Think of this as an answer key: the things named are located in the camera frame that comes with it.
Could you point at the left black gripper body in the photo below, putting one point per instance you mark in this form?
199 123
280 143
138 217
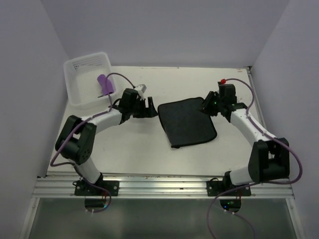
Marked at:
138 110

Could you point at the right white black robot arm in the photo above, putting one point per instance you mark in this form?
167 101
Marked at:
252 173

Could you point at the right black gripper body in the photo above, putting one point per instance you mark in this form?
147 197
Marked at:
212 105

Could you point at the white plastic basket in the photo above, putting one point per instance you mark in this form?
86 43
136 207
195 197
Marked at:
81 80

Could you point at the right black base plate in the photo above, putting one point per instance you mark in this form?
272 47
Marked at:
214 187

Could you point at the aluminium mounting rail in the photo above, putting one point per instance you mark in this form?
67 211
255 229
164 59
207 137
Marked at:
151 187

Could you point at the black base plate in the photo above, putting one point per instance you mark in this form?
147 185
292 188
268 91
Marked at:
214 187
84 189

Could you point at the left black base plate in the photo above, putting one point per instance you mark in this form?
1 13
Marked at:
84 189

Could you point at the grey towel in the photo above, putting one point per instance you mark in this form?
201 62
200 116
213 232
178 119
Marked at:
184 124

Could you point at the purple towel black trim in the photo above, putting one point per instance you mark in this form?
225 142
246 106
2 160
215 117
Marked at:
106 85

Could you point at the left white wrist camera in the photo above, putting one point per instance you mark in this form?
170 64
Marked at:
140 89

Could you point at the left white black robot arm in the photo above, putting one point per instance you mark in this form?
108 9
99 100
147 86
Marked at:
76 140

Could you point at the aluminium table edge rail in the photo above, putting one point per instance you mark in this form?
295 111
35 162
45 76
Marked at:
259 109

